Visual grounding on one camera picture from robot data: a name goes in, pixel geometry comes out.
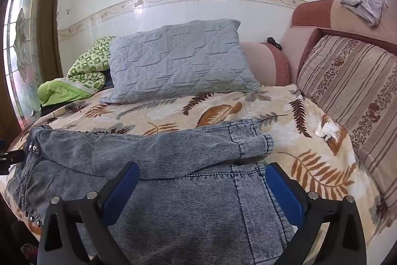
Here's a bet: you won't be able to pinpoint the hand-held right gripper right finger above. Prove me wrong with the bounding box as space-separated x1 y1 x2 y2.
265 162 368 265

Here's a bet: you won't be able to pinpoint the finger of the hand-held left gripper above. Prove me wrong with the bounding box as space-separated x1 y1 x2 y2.
0 149 26 173

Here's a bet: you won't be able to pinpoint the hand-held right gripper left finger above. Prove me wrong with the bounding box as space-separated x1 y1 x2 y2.
36 161 141 265

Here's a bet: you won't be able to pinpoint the grey-blue denim pants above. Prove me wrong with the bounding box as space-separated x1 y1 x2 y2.
5 118 295 265

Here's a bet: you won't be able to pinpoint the crumpled white tissue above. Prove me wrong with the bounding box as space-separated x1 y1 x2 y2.
315 122 338 141

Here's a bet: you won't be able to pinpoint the leaf print blanket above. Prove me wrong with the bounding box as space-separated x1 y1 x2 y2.
6 83 392 253

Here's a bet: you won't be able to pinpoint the green patterned quilt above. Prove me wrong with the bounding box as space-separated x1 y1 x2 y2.
37 36 117 107

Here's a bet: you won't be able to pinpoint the striped floral cushion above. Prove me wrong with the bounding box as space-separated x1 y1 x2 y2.
296 35 397 210

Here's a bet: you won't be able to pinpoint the grey quilted pillow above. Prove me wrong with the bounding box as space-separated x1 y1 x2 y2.
99 19 261 105

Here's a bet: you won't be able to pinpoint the small black object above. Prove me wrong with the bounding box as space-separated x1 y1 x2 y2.
266 37 282 51

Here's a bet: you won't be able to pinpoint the pink sofa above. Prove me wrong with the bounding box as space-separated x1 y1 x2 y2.
240 0 397 87

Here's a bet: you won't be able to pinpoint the crumpled grey cloth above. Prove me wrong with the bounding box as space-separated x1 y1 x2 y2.
340 0 390 27

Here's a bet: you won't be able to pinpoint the brown wooden window frame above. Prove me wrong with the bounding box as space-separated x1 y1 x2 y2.
38 0 68 88

